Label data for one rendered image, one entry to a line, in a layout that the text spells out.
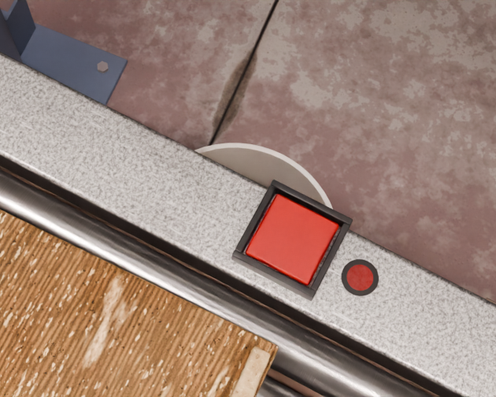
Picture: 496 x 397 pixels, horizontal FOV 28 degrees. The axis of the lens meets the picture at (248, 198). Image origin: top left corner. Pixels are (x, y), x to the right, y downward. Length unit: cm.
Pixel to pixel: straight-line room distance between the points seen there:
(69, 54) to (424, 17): 69
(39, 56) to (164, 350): 119
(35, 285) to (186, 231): 13
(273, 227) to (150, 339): 14
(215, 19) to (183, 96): 17
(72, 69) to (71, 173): 105
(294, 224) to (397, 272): 10
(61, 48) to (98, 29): 8
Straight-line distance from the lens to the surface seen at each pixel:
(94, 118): 88
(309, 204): 83
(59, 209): 85
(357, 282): 84
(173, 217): 84
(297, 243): 83
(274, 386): 82
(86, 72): 190
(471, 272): 183
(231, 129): 186
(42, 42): 194
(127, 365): 80
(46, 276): 82
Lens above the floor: 172
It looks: 72 degrees down
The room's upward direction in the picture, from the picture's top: 7 degrees clockwise
